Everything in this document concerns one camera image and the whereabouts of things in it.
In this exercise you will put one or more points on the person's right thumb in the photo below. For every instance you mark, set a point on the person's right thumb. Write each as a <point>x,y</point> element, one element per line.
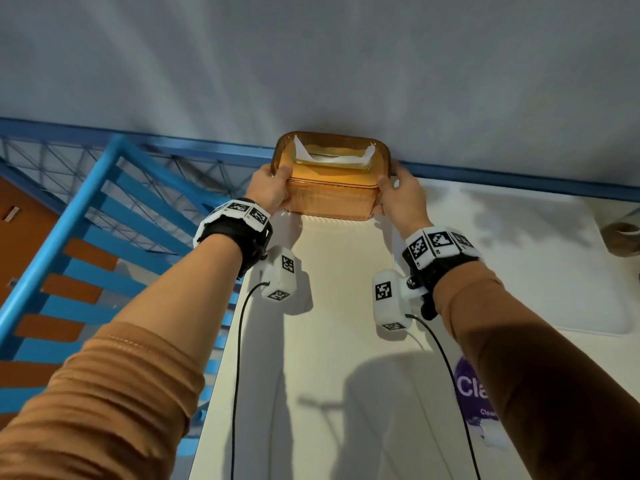
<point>386,190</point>

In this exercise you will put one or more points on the person's right hand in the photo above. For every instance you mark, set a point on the person's right hand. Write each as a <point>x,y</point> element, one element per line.
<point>407,204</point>

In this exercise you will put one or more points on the orange translucent tissue box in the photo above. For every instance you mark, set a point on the orange translucent tissue box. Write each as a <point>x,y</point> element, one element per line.
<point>330,194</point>

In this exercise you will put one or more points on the brown object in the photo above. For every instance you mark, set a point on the brown object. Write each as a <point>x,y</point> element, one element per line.
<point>622,239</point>

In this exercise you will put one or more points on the white tissue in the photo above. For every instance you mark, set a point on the white tissue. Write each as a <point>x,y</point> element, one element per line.
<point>334,155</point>

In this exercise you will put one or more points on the person's left forearm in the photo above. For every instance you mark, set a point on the person's left forearm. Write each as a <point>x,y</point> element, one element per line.
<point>150,339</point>

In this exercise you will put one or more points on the person's right forearm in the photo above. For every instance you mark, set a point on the person's right forearm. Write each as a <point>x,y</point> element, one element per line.
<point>540,369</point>

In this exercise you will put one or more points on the blue metal slatted frame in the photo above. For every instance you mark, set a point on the blue metal slatted frame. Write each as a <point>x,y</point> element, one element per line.
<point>65,229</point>

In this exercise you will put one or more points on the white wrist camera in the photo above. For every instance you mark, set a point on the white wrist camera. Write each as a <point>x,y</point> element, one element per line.
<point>390,299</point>
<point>280,274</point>

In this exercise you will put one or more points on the person's left thumb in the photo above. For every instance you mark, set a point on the person's left thumb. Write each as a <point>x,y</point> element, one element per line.
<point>283,177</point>

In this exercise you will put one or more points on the black wristband with marker tags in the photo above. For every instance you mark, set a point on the black wristband with marker tags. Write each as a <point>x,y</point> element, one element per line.
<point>440,249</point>
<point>240,224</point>

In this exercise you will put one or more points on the person's left hand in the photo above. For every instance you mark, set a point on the person's left hand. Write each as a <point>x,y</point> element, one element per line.
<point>265,189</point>

